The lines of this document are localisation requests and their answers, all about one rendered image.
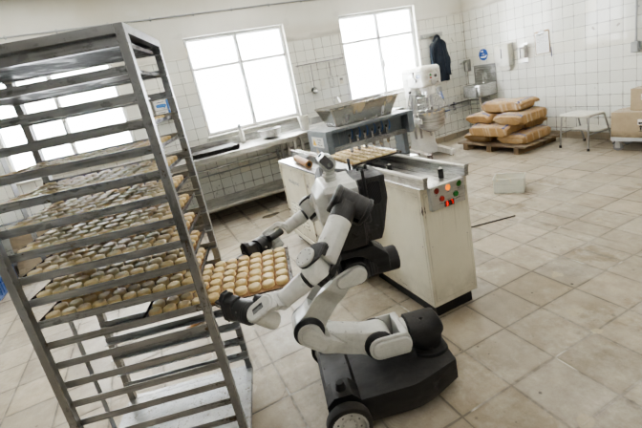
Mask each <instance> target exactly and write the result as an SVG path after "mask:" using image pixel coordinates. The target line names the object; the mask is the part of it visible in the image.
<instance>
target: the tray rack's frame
mask: <svg viewBox="0 0 642 428"><path fill-rule="evenodd" d="M124 24H125V23H124ZM125 27H126V30H127V32H128V34H129V37H130V41H131V43H133V44H134V45H137V46H139V47H142V48H144V49H147V50H149V49H152V48H155V47H158V46H159V43H158V40H157V39H156V38H154V37H152V36H150V35H148V34H146V33H144V32H141V31H139V30H137V29H135V28H133V27H131V26H129V25H127V24H125ZM113 36H116V34H115V30H114V27H113V24H107V25H102V26H96V27H92V28H86V29H81V30H75V31H70V32H61V33H55V34H50V35H44V36H39V37H34V38H29V39H23V40H18V41H12V42H8V43H2V44H0V57H5V56H10V55H15V54H24V53H30V52H35V51H40V50H46V49H50V48H56V47H61V46H66V45H72V44H76V43H81V42H87V41H92V40H98V39H102V38H107V37H113ZM13 108H14V111H15V113H16V115H17V116H21V115H26V114H27V110H26V108H25V105H19V106H14V107H13ZM22 130H23V133H24V135H25V138H26V140H27V141H32V140H37V137H36V134H35V132H34V130H33V127H32V126H29V127H24V128H22ZM32 156H33V158H34V161H35V162H37V161H44V160H45V157H44V155H43V152H42V150H37V151H33V152H32ZM0 275H1V277H2V280H3V282H4V284H5V286H6V288H7V291H8V293H9V295H10V297H11V301H12V302H13V304H14V306H15V308H16V311H17V313H18V315H19V317H20V319H21V322H22V324H23V326H24V328H25V330H26V333H27V335H28V337H29V339H30V340H31V342H32V346H33V348H34V350H35V352H36V355H37V357H38V359H39V361H40V363H41V366H42V368H43V370H44V372H45V374H46V377H47V378H48V380H49V382H50V384H51V387H52V389H53V392H54V394H55V397H56V399H57V401H58V403H59V405H60V407H61V410H62V412H63V414H64V416H65V418H66V420H67V422H68V424H69V426H70V428H84V426H83V424H82V422H81V419H80V417H79V415H78V413H77V410H76V408H75V406H74V403H73V401H72V399H71V397H70V394H69V392H68V390H67V388H66V385H65V383H64V381H63V379H62V376H61V374H60V372H59V370H58V368H57V366H56V364H55V362H54V358H53V356H52V354H51V351H50V349H49V347H48V344H47V342H46V340H45V338H44V335H43V333H42V331H41V330H40V327H39V325H38V323H37V321H36V318H35V316H34V314H33V312H32V308H31V306H30V304H29V301H28V299H27V297H26V295H25V292H24V290H23V289H22V287H21V284H20V282H19V280H18V278H17V275H16V273H15V271H14V269H13V266H12V264H11V261H10V258H9V256H8V254H7V252H6V250H5V248H4V246H3V244H2V241H1V239H0ZM231 372H232V375H233V377H234V378H236V381H235V385H236V388H237V391H238V395H239V396H241V403H242V407H243V410H244V412H245V413H246V422H247V425H248V428H252V394H253V370H252V367H251V368H246V365H245V366H241V367H238V368H234V369H231ZM221 380H224V377H223V374H222V372H219V373H216V374H210V375H207V376H203V377H199V378H196V379H192V380H188V381H185V382H182V383H178V384H175V385H171V386H167V387H164V388H160V389H157V390H154V391H150V392H146V393H142V394H139V395H137V393H136V391H134V392H132V393H128V394H127V395H128V397H129V399H130V401H129V403H128V405H127V406H130V405H134V404H137V403H141V402H144V401H147V400H151V399H155V398H158V397H162V396H168V395H172V394H175V393H178V392H182V391H185V390H189V389H193V388H196V387H200V386H203V385H206V384H210V383H214V382H217V381H221ZM225 398H229V394H228V391H227V388H226V386H225V387H222V388H218V389H215V390H211V391H208V392H204V393H200V394H197V395H193V396H188V397H184V398H180V399H177V400H173V401H170V402H166V403H163V404H160V405H156V406H152V407H149V408H145V409H142V410H138V411H135V412H132V413H128V414H124V415H123V418H122V420H121V422H120V425H119V427H118V428H121V427H125V426H129V425H132V424H136V423H139V422H143V421H146V420H149V419H153V418H156V417H162V416H166V415H170V414H173V413H177V412H179V411H183V410H187V409H190V408H194V407H197V406H201V405H205V404H207V403H211V402H214V401H218V400H221V399H225ZM233 415H235V413H234V410H233V407H232V404H228V405H226V406H222V407H218V408H215V409H211V410H208V411H204V412H201V413H198V414H195V415H191V416H187V417H181V418H178V419H174V420H171V421H167V422H164V423H161V424H157V425H154V426H150V427H147V428H189V427H193V426H197V425H200V424H204V423H207V422H210V421H213V420H217V419H220V418H224V417H230V416H233ZM213 428H239V425H238V422H237V421H233V422H230V423H227V424H224V425H220V426H217V427H213Z"/></svg>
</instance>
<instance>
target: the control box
mask: <svg viewBox="0 0 642 428"><path fill-rule="evenodd" d="M457 181H461V184H460V186H457ZM447 184H449V185H450V189H449V190H446V188H445V187H446V185H447ZM436 188H437V189H438V190H439V192H438V194H435V189H436ZM426 191H427V196H428V204H429V210H430V211H432V212H434V211H437V210H439V209H442V208H444V207H446V206H449V205H451V204H452V203H453V204H454V203H458V202H461V201H464V200H465V192H464V182H463V177H461V176H458V177H456V178H454V179H451V180H448V181H445V182H440V183H438V184H435V185H432V186H429V187H428V189H426ZM455 191H458V192H459V195H458V196H454V192H455ZM441 196H443V197H444V201H443V202H442V201H441V200H440V199H439V198H440V197H441ZM452 199H453V201H452V203H451V200H452ZM447 201H448V204H447V205H446V202H447Z"/></svg>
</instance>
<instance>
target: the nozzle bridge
mask: <svg viewBox="0 0 642 428"><path fill-rule="evenodd" d="M380 121H382V124H383V130H382V124H381V122H380ZM389 121H390V129H389ZM385 124H387V126H388V129H389V134H386V131H385ZM366 125H367V126H368V135H367V126H366ZM378 126H380V129H381V130H382V132H381V136H379V135H378ZM358 127H359V128H360V134H359V128H358ZM371 128H373V130H374V138H372V135H371ZM351 129H352V130H353V139H352V143H351V144H349V134H350V135H351V137H352V130H351ZM363 130H365V132H366V135H367V139H364V135H363V133H364V132H363ZM414 131H416V130H415V123H414V116H413V110H392V113H391V114H388V115H384V116H380V117H376V118H370V119H366V120H362V121H359V122H355V123H351V124H347V125H344V126H340V127H328V126H327V125H326V126H322V127H318V128H314V129H310V130H308V131H307V132H308V137H309V142H310V150H311V151H312V152H316V153H317V156H318V155H319V154H320V153H321V152H322V153H328V154H330V155H333V154H335V153H336V152H340V151H343V150H347V149H350V148H354V147H356V146H360V145H363V144H367V143H370V142H374V141H377V140H381V139H386V138H389V137H393V136H395V139H396V150H401V154H405V155H406V154H410V148H409V141H408V135H407V132H409V133H411V132H414ZM356 132H357V133H358V135H360V138H359V141H356Z"/></svg>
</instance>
